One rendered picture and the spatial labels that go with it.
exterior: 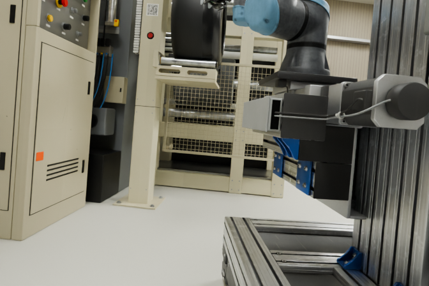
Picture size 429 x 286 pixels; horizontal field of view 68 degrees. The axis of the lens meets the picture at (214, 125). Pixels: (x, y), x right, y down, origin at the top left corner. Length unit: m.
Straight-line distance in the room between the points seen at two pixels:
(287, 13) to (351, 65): 7.56
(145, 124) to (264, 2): 1.32
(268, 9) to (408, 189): 0.53
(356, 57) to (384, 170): 7.74
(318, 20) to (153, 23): 1.31
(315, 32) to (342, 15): 7.62
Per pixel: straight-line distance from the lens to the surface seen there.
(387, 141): 0.83
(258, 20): 0.89
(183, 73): 1.88
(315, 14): 0.98
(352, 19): 8.67
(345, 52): 8.41
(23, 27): 1.58
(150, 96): 2.01
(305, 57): 0.95
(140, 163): 2.05
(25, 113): 1.53
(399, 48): 0.85
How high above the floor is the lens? 0.58
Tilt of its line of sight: 1 degrees down
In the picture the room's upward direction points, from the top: 5 degrees clockwise
